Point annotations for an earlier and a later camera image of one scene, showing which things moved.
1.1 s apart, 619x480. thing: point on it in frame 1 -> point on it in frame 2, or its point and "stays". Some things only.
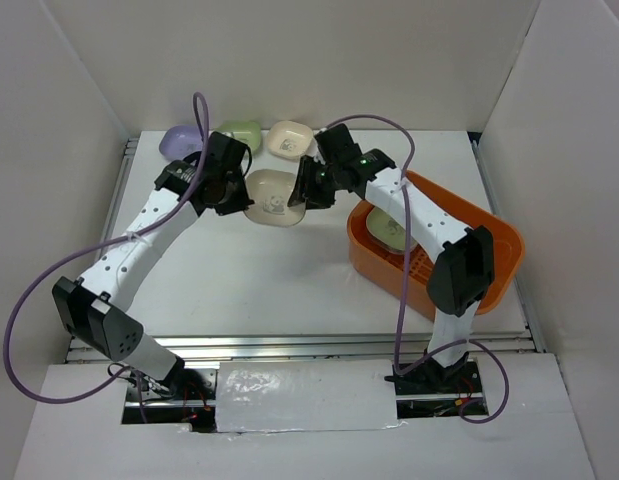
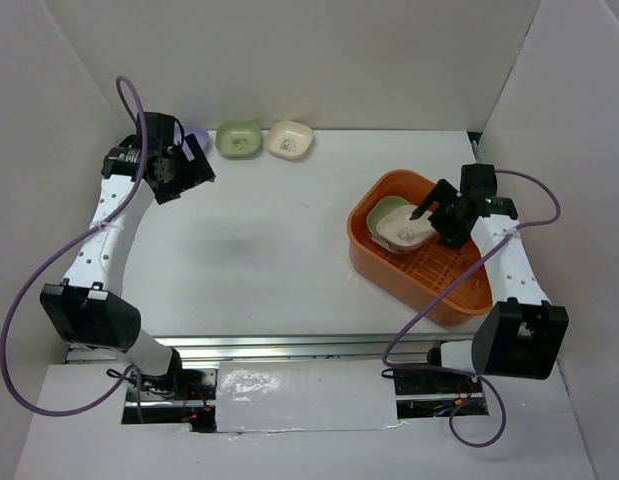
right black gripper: (305, 186) -> (444, 193)
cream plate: (289, 139) stays
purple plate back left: (179, 141) stays
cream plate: (270, 191) -> (397, 228)
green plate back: (247, 132) stays
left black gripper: (240, 203) -> (197, 171)
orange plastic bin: (385, 268) stays
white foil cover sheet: (282, 396) stays
